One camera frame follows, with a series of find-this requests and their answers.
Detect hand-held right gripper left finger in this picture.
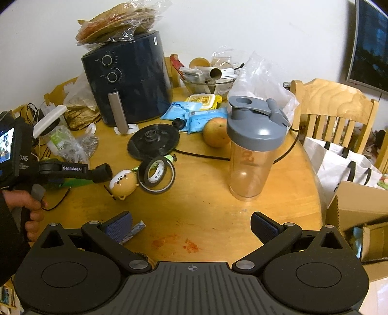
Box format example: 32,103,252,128
38,212,152,270

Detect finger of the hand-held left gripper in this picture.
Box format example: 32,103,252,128
39,160,113,184

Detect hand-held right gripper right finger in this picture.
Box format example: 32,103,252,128
232,211,354,271

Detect brown and white plush toy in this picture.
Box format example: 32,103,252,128
105,170,140,201

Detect black tape roll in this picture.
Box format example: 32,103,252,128
144,157,168,186

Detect person's left forearm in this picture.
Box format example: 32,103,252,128
0,191,32,287

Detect plastic bag with container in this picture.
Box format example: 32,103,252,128
33,105,76,155

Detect person's left hand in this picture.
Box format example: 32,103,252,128
6,189,49,243

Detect silver blue sachet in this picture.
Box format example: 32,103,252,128
121,220,146,245

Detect clear bag of seeds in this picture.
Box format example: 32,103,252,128
65,133,100,165

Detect black kettle base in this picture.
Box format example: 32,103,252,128
127,125,181,159

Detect black tape rolls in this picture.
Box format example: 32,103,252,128
136,156,176,194

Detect white shopping bag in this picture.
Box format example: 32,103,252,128
303,136,384,206

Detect clear shaker bottle grey lid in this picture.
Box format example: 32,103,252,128
227,95,291,201

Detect large cardboard box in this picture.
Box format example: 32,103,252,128
326,181,388,282

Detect dark blue air fryer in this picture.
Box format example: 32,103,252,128
81,30,174,134

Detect red yellow apple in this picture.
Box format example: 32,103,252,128
202,118,231,148

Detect blue wet wipes pack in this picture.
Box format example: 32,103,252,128
161,101,202,121
186,108,228,134

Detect yellow wet wipes pack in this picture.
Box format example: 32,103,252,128
185,94,222,110

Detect glass bowl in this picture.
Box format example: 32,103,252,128
179,68,238,96

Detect clear plastic bag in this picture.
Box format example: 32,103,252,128
232,51,299,128

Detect cardboard tube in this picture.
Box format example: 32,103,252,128
208,67,234,81

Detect thin black cable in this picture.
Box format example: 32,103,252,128
42,186,72,211

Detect black power cable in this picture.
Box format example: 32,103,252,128
174,127,300,165

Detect dark wall monitor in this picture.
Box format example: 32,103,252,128
346,0,388,94

